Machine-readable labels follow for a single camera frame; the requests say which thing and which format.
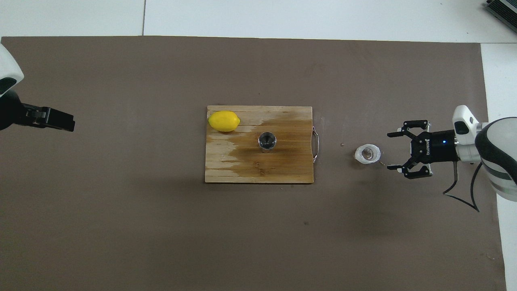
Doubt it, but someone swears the grey finned device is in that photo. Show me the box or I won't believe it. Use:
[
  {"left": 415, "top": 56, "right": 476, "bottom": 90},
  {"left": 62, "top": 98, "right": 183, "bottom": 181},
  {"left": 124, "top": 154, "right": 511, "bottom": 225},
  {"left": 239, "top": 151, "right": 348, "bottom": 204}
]
[{"left": 484, "top": 0, "right": 517, "bottom": 34}]

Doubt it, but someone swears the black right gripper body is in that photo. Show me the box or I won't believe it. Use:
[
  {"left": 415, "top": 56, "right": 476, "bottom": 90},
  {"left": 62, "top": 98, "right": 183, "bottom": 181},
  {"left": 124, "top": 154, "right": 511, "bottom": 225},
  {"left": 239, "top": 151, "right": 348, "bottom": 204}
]
[{"left": 418, "top": 130, "right": 459, "bottom": 163}]

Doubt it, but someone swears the brown paper table mat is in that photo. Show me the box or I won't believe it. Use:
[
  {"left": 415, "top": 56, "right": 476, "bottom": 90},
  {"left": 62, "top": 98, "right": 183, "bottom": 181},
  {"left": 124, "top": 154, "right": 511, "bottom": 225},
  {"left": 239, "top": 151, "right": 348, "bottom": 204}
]
[{"left": 0, "top": 36, "right": 507, "bottom": 291}]

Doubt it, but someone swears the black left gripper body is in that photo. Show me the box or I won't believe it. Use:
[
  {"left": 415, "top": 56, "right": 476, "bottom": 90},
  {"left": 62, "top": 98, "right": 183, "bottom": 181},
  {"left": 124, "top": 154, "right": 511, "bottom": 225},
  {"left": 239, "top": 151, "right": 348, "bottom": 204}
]
[{"left": 0, "top": 90, "right": 31, "bottom": 131}]

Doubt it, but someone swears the wooden cutting board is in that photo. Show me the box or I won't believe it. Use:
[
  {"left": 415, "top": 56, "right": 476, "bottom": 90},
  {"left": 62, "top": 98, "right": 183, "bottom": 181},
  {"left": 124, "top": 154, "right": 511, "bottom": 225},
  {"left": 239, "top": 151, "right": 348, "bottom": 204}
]
[{"left": 204, "top": 105, "right": 321, "bottom": 184}]

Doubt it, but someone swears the yellow lemon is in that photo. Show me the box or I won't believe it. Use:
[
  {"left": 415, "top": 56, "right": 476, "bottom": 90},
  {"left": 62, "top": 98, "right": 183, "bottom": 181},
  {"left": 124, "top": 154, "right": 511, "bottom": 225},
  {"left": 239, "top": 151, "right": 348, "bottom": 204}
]
[{"left": 208, "top": 111, "right": 241, "bottom": 133}]

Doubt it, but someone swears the steel double jigger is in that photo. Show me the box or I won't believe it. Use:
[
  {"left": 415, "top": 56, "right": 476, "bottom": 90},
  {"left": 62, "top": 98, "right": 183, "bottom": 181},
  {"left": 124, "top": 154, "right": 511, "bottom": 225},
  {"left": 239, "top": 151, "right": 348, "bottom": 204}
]
[{"left": 258, "top": 131, "right": 277, "bottom": 153}]

